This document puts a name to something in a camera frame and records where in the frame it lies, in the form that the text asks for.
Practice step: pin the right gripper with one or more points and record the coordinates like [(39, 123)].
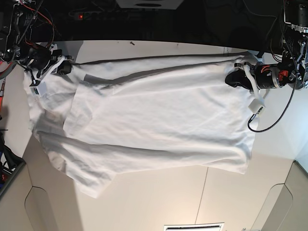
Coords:
[(59, 64)]

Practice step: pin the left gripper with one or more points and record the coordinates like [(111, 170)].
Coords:
[(238, 78)]

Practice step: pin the white t-shirt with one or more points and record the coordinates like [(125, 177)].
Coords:
[(109, 118)]

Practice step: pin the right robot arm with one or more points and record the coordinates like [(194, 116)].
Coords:
[(17, 20)]

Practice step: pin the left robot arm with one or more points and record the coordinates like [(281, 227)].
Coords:
[(292, 68)]

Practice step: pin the black power strip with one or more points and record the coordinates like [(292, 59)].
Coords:
[(105, 15)]

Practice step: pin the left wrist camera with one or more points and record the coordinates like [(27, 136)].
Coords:
[(257, 107)]

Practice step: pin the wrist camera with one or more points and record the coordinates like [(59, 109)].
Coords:
[(257, 107), (36, 90)]

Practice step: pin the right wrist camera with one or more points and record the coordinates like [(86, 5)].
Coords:
[(36, 90)]

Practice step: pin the orange handled pliers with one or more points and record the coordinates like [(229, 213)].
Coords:
[(6, 69)]

